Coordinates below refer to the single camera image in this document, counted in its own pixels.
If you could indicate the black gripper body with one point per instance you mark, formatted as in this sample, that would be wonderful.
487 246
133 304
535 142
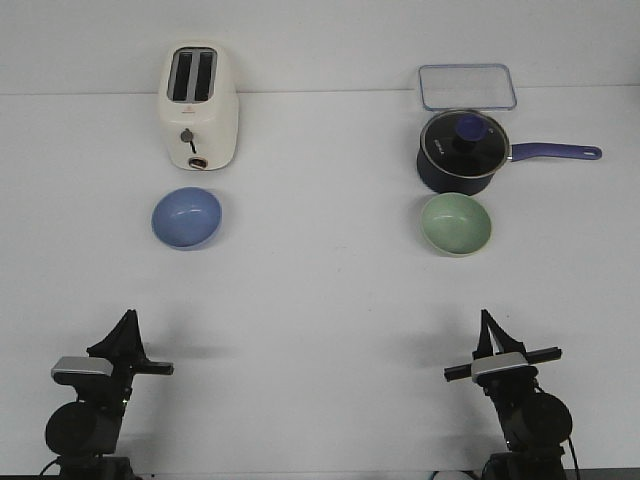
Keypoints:
125 368
533 357

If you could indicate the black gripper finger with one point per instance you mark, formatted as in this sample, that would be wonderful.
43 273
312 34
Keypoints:
493 340
123 341

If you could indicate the green bowl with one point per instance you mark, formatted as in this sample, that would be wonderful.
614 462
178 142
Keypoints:
455 224

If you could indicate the blue bowl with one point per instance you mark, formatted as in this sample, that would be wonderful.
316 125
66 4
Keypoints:
187 218

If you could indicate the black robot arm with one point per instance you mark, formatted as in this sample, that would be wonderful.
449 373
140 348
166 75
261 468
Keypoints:
535 424
84 433

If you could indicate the dark blue saucepan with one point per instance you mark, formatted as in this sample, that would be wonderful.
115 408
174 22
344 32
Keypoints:
441 180

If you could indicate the glass pot lid blue knob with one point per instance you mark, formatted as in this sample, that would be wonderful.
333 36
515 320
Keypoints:
465 143

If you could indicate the clear plastic food container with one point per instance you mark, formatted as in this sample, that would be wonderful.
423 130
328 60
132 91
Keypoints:
484 87

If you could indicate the white two-slot toaster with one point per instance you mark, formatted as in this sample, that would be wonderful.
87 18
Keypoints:
198 106

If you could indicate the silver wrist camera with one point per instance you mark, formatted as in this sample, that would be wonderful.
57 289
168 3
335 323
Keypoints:
497 363
70 370

